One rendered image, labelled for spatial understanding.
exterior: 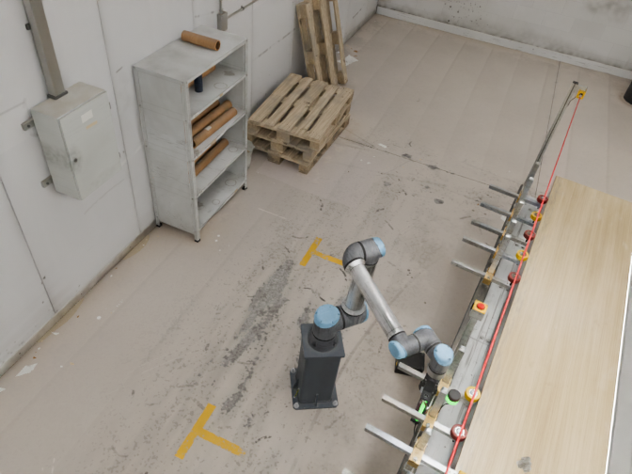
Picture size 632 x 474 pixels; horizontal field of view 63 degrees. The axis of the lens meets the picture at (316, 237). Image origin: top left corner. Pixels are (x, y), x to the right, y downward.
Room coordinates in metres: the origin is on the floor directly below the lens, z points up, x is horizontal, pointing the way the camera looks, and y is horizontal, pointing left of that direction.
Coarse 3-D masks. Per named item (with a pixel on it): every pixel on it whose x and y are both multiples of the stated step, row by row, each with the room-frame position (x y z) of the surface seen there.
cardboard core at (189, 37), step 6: (186, 36) 3.80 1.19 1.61; (192, 36) 3.79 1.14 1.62; (198, 36) 3.79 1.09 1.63; (204, 36) 3.80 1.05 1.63; (192, 42) 3.78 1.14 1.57; (198, 42) 3.76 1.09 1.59; (204, 42) 3.75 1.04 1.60; (210, 42) 3.74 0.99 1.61; (216, 42) 3.79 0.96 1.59; (210, 48) 3.74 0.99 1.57; (216, 48) 3.77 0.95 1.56
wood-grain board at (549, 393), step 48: (576, 192) 3.48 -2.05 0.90; (576, 240) 2.88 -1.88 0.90; (624, 240) 2.96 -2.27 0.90; (528, 288) 2.33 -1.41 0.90; (576, 288) 2.39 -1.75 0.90; (624, 288) 2.46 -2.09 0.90; (528, 336) 1.94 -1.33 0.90; (576, 336) 1.99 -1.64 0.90; (528, 384) 1.61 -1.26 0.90; (576, 384) 1.65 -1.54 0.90; (480, 432) 1.29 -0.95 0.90; (528, 432) 1.32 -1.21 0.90; (576, 432) 1.36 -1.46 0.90
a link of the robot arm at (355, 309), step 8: (368, 240) 1.99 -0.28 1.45; (376, 240) 2.00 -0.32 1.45; (368, 248) 1.94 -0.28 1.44; (376, 248) 1.95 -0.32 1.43; (384, 248) 1.97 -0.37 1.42; (368, 256) 1.91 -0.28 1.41; (376, 256) 1.94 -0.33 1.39; (368, 264) 1.93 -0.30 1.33; (352, 280) 1.98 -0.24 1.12; (352, 288) 1.97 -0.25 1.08; (352, 296) 1.96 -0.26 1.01; (360, 296) 1.95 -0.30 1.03; (344, 304) 2.00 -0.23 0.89; (352, 304) 1.96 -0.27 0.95; (360, 304) 1.96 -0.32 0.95; (344, 312) 1.96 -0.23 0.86; (352, 312) 1.95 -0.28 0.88; (360, 312) 1.96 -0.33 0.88; (368, 312) 2.01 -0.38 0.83; (352, 320) 1.94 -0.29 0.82; (360, 320) 1.97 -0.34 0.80; (344, 328) 1.92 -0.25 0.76
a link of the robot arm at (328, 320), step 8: (328, 304) 2.00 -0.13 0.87; (320, 312) 1.93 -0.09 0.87; (328, 312) 1.93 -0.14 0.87; (336, 312) 1.94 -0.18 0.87; (320, 320) 1.88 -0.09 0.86; (328, 320) 1.88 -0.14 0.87; (336, 320) 1.89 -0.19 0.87; (344, 320) 1.93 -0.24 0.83; (312, 328) 1.91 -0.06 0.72; (320, 328) 1.86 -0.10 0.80; (328, 328) 1.85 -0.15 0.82; (336, 328) 1.88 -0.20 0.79; (320, 336) 1.86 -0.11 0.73; (328, 336) 1.86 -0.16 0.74
